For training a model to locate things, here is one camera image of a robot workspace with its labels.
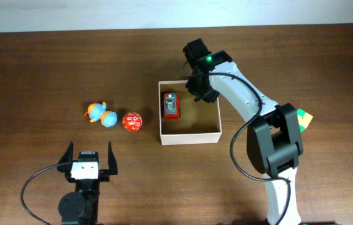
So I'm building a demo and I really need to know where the multicoloured puzzle cube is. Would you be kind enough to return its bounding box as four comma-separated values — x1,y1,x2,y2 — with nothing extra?
297,109,313,132

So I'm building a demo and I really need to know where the blue and orange toy figure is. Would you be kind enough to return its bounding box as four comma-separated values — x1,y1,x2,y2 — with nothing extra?
84,102,118,128

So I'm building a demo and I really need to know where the white open cardboard box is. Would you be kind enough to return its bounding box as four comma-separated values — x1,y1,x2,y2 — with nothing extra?
158,80,222,146

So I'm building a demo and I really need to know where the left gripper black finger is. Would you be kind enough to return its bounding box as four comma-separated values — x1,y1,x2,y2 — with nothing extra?
58,142,74,164
108,141,118,171

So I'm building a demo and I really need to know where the left black cable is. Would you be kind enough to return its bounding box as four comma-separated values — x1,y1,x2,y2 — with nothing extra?
20,162,71,225

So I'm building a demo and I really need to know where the red ball with white letters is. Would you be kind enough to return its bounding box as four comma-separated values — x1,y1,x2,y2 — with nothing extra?
122,112,143,132

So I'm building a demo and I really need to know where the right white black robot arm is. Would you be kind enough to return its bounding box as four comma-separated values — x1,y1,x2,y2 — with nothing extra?
183,39,304,224

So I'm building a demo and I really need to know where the red toy car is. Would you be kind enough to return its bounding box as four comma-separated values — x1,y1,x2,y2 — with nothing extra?
162,92,180,120

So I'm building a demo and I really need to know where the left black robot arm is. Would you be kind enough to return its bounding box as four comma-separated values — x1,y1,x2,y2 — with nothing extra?
57,142,118,225

